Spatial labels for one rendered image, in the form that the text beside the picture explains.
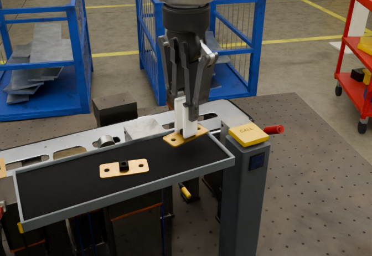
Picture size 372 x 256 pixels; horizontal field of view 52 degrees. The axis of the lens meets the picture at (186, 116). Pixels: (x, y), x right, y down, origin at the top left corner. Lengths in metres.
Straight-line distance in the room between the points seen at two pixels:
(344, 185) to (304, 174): 0.14
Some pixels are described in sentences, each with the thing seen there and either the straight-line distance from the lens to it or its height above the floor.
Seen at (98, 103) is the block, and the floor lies 1.03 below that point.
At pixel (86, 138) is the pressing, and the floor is 1.00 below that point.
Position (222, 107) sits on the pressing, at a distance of 1.21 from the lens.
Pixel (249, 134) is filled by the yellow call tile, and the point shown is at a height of 1.16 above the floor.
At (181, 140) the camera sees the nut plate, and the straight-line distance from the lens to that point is 0.70.
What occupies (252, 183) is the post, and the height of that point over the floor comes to 1.05.
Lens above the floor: 1.58
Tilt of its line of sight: 30 degrees down
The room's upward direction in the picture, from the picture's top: straight up
